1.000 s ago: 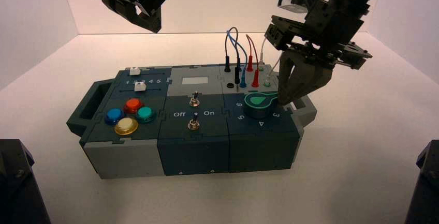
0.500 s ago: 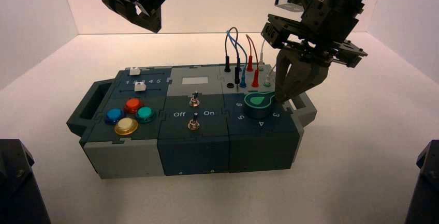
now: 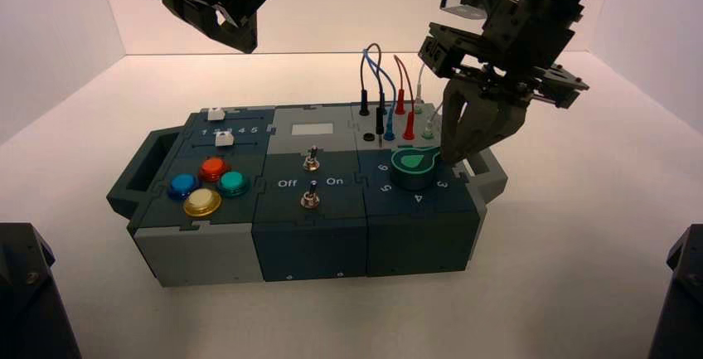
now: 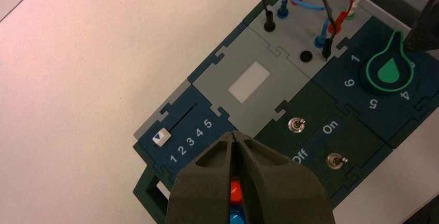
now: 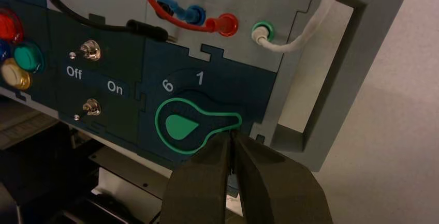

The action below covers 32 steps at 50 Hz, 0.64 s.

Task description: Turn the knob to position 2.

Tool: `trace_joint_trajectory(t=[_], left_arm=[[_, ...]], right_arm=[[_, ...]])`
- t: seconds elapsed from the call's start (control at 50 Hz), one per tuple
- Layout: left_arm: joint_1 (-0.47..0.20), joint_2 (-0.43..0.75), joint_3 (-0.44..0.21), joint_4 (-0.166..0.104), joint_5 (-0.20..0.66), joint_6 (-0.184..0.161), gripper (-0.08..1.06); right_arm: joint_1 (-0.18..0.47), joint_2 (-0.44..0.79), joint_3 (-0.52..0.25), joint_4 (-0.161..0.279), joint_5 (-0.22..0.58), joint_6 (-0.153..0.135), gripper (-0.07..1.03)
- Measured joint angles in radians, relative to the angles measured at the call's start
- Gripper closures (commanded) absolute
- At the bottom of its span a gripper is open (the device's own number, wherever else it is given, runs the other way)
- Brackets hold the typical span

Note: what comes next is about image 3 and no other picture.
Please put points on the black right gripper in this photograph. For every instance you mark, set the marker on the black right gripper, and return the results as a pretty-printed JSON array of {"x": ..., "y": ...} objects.
[{"x": 522, "y": 43}]

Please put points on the green rotary knob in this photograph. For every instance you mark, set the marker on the green rotary knob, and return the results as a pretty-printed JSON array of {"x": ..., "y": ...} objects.
[{"x": 414, "y": 170}]

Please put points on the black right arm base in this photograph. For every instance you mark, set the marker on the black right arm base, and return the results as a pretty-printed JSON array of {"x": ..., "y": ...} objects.
[{"x": 684, "y": 301}]

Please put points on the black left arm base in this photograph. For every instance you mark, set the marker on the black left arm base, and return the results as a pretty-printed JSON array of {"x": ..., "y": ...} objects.
[{"x": 27, "y": 301}]

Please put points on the grey display screen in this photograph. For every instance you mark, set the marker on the grey display screen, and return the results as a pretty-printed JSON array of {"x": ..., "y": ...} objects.
[{"x": 312, "y": 129}]

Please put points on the red push button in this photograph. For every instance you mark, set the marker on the red push button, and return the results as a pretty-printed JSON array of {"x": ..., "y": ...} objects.
[{"x": 213, "y": 168}]

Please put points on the teal push button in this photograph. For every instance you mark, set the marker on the teal push button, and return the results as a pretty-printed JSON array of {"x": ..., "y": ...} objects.
[{"x": 233, "y": 182}]

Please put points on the blue push button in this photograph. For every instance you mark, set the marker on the blue push button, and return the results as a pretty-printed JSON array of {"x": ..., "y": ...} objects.
[{"x": 183, "y": 185}]

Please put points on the yellow push button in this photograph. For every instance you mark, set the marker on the yellow push button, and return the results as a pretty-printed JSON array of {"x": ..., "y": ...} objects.
[{"x": 202, "y": 201}]

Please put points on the dark teal grey task box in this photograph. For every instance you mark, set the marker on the dark teal grey task box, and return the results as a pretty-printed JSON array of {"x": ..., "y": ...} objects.
[{"x": 307, "y": 246}]

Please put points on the metal toggle switch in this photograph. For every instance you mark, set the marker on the metal toggle switch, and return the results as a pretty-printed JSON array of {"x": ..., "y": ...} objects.
[
  {"x": 312, "y": 160},
  {"x": 310, "y": 198}
]

